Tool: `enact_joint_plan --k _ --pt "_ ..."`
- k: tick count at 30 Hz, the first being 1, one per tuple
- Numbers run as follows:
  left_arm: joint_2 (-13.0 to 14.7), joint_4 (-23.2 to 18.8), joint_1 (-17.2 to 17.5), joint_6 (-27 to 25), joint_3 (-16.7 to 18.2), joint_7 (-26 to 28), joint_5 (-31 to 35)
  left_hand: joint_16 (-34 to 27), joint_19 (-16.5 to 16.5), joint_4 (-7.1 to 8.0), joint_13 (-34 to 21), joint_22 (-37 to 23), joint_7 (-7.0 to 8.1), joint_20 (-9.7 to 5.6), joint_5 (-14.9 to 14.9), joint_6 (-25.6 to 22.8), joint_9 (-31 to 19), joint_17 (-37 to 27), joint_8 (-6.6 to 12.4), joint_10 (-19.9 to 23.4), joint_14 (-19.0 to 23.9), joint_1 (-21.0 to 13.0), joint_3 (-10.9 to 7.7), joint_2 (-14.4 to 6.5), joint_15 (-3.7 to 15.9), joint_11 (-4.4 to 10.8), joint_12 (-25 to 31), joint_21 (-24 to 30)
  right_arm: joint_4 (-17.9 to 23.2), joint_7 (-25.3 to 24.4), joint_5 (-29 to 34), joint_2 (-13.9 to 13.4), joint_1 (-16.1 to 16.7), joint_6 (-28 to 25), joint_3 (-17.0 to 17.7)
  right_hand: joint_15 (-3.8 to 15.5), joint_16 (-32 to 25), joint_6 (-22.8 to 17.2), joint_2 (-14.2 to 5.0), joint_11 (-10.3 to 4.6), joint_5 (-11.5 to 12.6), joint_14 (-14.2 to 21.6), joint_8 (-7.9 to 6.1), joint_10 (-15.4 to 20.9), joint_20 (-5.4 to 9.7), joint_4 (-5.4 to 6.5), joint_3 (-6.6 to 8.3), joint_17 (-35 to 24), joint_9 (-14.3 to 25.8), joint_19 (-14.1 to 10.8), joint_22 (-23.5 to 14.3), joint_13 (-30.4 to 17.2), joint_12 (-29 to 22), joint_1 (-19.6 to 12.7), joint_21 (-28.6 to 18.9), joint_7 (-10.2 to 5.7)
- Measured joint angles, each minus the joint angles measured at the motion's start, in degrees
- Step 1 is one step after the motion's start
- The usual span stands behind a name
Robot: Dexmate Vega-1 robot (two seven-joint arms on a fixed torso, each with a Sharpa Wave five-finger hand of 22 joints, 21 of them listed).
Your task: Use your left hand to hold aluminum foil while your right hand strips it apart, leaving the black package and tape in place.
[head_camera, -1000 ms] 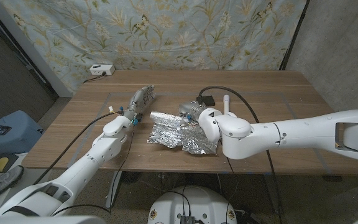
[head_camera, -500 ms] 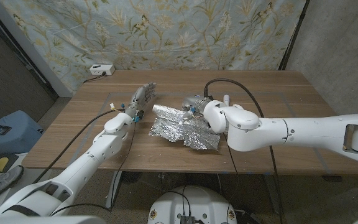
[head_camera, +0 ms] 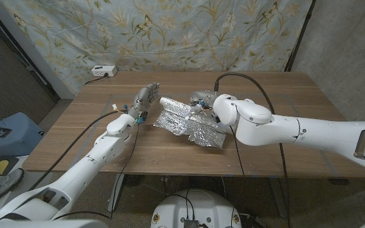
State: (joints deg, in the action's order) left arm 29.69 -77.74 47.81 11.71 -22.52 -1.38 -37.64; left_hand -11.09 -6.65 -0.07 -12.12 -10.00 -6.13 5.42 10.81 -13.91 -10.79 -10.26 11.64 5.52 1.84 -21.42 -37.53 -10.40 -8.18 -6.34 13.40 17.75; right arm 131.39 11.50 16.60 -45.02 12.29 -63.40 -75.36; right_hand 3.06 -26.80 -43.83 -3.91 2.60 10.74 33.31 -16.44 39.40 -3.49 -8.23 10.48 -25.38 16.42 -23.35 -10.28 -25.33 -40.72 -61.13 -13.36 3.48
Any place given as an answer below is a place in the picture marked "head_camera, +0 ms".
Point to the grey metal table leg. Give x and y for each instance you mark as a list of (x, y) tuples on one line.
[(276, 196), (116, 193)]

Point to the blue plastic bin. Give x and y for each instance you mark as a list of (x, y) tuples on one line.
[(14, 139)]

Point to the crinkled aluminum foil roll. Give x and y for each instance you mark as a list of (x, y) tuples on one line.
[(182, 122)]

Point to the black backdrop stand pole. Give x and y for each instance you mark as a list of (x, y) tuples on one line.
[(298, 38)]

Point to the floral blue backdrop cloth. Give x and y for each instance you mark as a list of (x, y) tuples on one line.
[(170, 35)]

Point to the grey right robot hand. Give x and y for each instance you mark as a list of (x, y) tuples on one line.
[(204, 97)]

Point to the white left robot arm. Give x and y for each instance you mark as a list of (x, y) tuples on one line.
[(84, 169)]

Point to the white power strip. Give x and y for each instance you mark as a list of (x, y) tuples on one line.
[(104, 71)]

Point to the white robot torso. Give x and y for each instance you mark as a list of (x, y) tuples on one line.
[(198, 206)]

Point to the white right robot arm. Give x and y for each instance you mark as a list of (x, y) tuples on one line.
[(280, 130)]

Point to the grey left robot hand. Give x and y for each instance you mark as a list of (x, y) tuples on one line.
[(143, 99)]

